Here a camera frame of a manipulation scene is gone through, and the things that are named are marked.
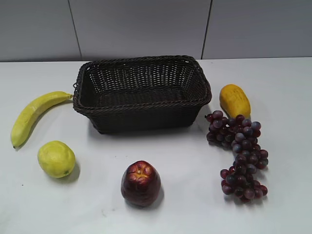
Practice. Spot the purple grape bunch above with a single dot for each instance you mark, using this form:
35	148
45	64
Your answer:
240	136

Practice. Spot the yellow-green lemon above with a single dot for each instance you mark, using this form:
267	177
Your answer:
56	159

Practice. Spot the dark red apple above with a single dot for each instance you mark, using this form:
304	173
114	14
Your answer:
140	184

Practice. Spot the yellow banana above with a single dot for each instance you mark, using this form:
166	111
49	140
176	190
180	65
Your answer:
30	114

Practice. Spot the yellow mango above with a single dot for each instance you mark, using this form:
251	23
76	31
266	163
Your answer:
234	101

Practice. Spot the black woven basket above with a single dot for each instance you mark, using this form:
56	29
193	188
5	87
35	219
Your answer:
137	94

